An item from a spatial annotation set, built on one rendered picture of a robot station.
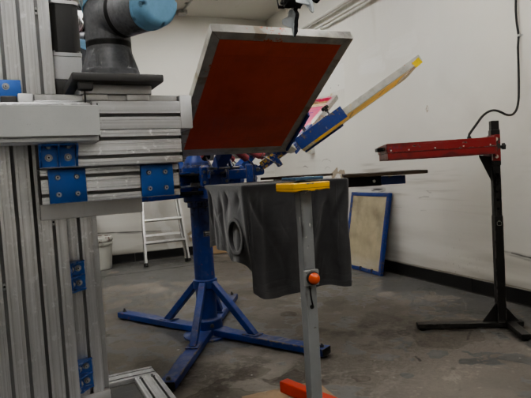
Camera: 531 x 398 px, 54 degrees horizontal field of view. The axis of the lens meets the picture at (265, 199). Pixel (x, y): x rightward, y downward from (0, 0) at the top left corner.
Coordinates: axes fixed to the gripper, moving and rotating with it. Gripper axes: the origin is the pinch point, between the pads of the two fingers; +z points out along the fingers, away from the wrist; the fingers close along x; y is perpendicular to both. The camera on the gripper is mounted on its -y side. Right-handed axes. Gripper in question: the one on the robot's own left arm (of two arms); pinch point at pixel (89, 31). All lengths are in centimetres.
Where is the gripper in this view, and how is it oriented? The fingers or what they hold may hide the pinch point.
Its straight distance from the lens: 260.1
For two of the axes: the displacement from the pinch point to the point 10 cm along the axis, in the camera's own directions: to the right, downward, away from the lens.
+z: -0.4, -0.5, 10.0
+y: -0.8, 10.0, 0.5
